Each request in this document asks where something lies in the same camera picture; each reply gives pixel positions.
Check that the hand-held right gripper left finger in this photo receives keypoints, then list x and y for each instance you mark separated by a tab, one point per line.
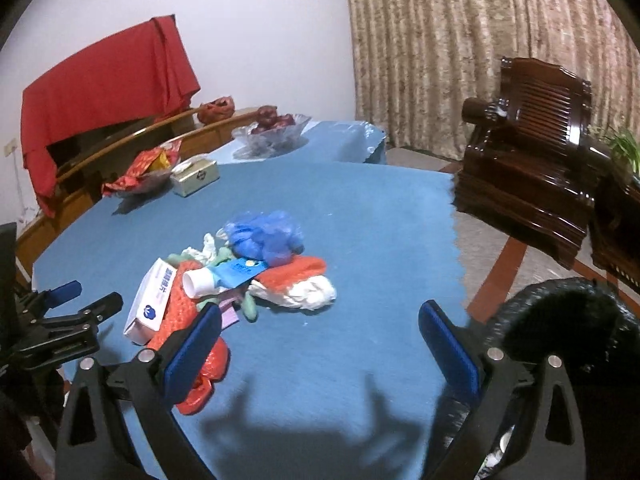
192	355

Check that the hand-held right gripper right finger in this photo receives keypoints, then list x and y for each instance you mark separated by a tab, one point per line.
450	350

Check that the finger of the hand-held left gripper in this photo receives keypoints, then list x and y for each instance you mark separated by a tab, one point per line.
65	292
97	310

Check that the white medicine box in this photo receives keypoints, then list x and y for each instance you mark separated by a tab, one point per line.
150	305

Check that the purple paper scrap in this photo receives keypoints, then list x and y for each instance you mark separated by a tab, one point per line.
229	316

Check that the blue white toothpaste tube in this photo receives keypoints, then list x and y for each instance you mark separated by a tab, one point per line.
235	272

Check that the white tissue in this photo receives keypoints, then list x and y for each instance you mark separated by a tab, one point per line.
200	254

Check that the black bagged trash bin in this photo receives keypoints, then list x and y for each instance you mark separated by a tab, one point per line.
550	310

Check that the orange and white cloth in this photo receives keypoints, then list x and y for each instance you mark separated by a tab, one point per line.
305	295

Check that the orange ribbed cloth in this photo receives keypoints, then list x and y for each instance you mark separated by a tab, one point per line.
295	270

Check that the blue mesh bath puff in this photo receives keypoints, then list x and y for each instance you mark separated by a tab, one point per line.
265	240

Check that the wooden sideboard cabinet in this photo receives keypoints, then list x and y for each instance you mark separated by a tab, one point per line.
75	195

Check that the glass snack plate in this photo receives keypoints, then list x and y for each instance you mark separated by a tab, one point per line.
150	184

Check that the red snack packet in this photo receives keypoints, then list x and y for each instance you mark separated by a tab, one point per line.
137	167

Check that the yellow snack packet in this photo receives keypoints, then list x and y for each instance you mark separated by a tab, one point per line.
160	161

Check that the beige tissue box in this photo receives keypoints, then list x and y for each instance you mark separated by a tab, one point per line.
197	180

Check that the dark wooden armchair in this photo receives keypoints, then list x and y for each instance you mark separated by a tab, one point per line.
525	185

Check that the red cloth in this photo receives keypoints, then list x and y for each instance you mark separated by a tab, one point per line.
100	90

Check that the red plastic bag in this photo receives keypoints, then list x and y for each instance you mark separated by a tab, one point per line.
215	110

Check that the glass fruit bowl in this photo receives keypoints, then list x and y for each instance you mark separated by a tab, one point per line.
280	136

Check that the light blue plastic tablecloth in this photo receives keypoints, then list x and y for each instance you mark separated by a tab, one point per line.
330	140

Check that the dark red apple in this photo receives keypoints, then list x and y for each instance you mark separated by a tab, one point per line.
285	121
267	111

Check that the green potted plant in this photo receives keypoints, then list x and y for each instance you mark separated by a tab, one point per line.
625	147

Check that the beige patterned curtain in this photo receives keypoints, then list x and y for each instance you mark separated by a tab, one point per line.
450	35

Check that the white wall outlet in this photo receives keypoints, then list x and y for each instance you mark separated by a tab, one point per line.
10	148

